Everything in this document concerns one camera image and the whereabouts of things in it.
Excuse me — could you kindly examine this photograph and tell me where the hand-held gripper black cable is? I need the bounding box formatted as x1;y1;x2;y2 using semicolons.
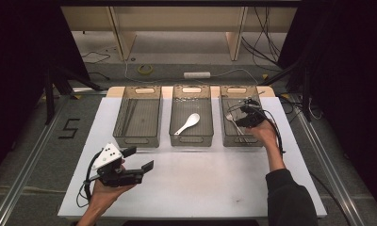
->
226;97;287;155
75;150;104;209

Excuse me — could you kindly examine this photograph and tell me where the white floor cable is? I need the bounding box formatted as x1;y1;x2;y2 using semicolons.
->
123;57;186;85
209;68;260;87

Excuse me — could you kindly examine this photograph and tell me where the white plastic spoon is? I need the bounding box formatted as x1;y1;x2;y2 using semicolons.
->
173;112;202;137

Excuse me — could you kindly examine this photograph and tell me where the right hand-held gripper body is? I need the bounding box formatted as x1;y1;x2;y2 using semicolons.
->
238;90;268;128

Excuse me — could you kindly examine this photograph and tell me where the yellow tape roll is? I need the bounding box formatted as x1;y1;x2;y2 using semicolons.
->
138;64;154;75

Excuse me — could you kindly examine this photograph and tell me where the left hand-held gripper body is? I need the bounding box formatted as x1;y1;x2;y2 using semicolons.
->
91;142;146;188

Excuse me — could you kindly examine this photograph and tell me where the person's left hand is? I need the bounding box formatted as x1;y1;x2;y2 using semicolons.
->
88;180;137;216

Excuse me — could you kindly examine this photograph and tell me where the aluminium floor rail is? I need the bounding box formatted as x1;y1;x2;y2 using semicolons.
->
289;93;368;226
0;93;70;226

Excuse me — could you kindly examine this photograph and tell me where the bundle of black cables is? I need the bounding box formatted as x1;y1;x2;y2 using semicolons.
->
240;6;283;69

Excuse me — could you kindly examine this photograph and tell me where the left hand-held gripper black cable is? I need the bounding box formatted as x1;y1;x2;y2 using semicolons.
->
75;150;104;209

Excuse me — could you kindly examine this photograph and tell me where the light wooden bench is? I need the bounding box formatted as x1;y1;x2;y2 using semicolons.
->
61;5;298;62

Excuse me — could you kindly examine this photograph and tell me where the right hand-held gripper black cable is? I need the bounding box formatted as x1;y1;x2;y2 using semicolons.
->
226;97;287;155

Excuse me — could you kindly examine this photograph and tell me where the metal fork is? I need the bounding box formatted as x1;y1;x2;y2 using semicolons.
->
225;113;245;137

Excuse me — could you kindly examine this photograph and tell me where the person's right hand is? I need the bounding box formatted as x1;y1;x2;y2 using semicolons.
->
249;120;281;151

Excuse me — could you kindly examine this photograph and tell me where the thin black floor cable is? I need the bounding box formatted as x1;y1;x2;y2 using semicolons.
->
81;50;112;65

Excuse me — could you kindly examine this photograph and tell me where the black curtain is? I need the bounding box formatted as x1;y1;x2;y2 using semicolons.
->
277;0;377;218
0;0;90;182

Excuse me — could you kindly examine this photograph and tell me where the black metal stand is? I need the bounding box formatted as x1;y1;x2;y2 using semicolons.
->
257;56;314;123
43;64;105;126

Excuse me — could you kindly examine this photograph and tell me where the white power strip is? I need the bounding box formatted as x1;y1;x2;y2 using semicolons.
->
183;71;212;80

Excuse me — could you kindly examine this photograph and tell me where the smoky transparent plastic bin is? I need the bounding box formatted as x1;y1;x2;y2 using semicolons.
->
219;85;270;148
169;84;215;148
112;85;163;149

